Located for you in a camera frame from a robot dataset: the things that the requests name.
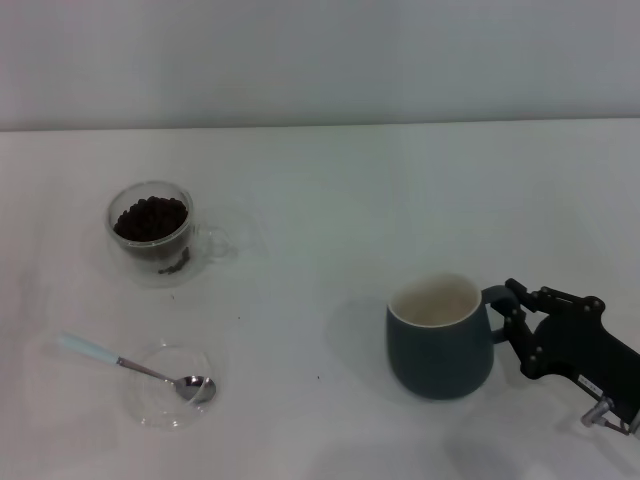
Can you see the clear glass saucer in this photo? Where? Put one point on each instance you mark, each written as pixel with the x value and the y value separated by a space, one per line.
pixel 150 402

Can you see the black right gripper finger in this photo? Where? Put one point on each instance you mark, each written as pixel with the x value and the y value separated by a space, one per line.
pixel 520 340
pixel 560 297

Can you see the clear double-wall glass cup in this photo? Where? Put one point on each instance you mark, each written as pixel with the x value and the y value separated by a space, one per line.
pixel 116 260

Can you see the dark grey ceramic mug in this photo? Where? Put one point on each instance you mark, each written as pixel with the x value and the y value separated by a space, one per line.
pixel 435 360

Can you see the dark roasted coffee beans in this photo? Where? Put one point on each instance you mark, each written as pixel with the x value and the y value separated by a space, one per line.
pixel 150 220

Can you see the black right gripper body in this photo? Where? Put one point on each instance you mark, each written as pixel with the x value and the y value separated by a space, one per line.
pixel 585 350

